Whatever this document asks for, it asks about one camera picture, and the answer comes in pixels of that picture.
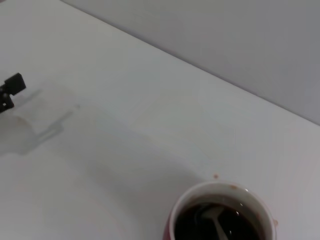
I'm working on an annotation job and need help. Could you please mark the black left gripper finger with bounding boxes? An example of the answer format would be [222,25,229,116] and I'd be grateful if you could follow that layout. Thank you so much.
[0,72,27,115]

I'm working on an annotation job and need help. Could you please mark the pink handled metal spoon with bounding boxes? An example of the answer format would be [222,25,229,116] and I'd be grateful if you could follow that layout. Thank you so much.
[196,205,236,240]

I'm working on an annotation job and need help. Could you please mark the red ceramic coffee cup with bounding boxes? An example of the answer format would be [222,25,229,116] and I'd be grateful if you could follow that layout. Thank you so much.
[162,180,278,240]

